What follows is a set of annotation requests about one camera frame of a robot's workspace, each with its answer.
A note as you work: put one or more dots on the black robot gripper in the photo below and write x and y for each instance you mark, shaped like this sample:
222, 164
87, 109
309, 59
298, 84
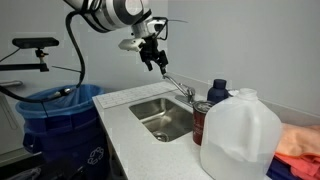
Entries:
150, 50

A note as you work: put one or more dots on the chrome tap faucet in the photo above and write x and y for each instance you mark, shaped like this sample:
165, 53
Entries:
188, 91

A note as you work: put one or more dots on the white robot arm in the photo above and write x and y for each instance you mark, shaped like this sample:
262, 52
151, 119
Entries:
113, 13

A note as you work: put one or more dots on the white keyboard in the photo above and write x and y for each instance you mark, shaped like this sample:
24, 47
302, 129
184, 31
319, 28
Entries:
133, 94

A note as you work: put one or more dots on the stainless steel sink basin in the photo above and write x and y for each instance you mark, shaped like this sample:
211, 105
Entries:
166, 116

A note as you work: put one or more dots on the dark blue bottle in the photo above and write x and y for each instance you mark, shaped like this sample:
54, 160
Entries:
217, 93

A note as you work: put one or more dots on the blue plastic bin liner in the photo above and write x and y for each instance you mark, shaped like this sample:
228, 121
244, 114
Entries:
56, 101

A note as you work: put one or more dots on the translucent plastic gallon jug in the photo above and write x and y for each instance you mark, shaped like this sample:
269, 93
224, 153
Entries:
240, 133

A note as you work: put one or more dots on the blue recycling bin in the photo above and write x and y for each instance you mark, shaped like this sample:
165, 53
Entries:
66, 140

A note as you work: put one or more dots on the orange cloth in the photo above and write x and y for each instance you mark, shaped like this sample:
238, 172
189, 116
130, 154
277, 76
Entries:
298, 140

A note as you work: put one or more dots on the dark blue cloth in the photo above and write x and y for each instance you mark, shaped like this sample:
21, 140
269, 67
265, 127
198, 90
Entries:
278, 171

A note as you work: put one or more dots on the red cloth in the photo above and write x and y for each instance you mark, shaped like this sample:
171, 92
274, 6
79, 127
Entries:
306, 165

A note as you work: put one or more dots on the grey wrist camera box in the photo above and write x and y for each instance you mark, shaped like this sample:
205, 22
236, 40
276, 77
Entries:
131, 44

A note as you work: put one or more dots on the black bar-shaped camera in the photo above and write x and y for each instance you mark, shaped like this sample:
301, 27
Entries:
35, 42

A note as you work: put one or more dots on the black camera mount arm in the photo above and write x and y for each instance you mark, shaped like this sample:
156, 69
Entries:
26, 67

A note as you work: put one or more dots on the grey wall handrail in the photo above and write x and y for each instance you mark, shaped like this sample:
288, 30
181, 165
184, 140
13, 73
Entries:
10, 83

